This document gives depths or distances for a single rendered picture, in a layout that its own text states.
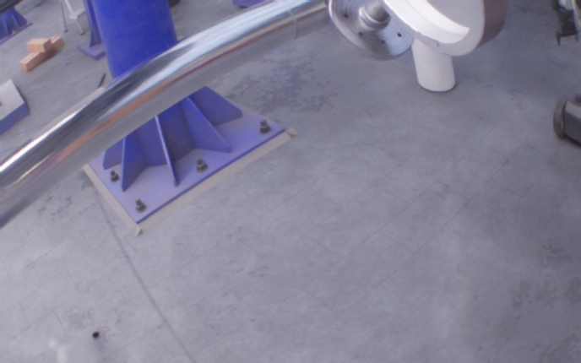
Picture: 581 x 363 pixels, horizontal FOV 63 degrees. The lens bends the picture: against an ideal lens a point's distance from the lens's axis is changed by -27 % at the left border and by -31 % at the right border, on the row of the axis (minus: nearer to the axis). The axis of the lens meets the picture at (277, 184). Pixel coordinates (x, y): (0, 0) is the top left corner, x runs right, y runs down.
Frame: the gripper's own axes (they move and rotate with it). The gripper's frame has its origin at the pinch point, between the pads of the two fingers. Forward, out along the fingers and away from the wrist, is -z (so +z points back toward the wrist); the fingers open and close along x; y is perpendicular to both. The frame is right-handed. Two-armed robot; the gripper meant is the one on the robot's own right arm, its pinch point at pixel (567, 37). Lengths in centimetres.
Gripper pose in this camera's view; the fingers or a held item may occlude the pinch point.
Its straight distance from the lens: 229.1
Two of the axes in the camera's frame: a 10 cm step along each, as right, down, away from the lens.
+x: -9.3, 2.8, 2.5
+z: -3.6, -5.7, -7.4
